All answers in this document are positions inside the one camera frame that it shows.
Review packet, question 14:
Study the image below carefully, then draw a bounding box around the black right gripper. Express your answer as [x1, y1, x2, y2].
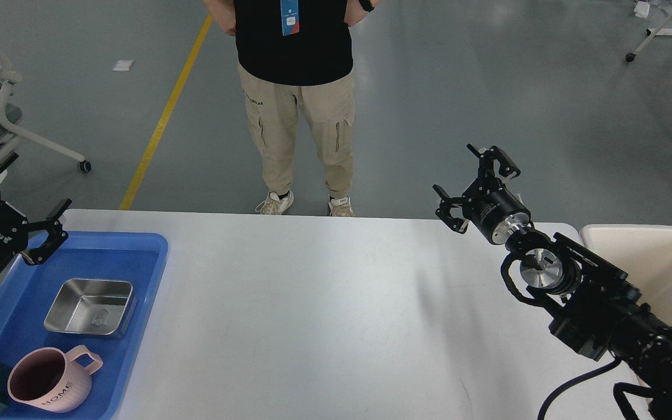
[432, 143, 531, 245]

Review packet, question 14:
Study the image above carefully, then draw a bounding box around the square stainless steel tray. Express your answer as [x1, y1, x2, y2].
[43, 278, 136, 339]

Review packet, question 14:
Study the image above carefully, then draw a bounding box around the pink ceramic mug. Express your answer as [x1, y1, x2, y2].
[7, 345, 103, 413]

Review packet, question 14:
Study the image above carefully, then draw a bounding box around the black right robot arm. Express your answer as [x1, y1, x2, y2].
[433, 144, 672, 419]

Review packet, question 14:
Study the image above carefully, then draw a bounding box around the person's left hand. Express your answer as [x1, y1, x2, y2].
[344, 0, 379, 27]

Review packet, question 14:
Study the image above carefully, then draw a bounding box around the person's right hand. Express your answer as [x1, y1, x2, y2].
[202, 0, 236, 37]

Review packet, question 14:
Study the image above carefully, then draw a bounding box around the blue plastic tray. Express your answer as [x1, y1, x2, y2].
[0, 231, 169, 419]

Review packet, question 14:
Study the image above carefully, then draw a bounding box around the beige plastic bin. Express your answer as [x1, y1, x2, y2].
[580, 224, 672, 326]

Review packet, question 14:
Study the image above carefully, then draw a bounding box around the person in black shirt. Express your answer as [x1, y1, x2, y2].
[234, 1, 356, 217]

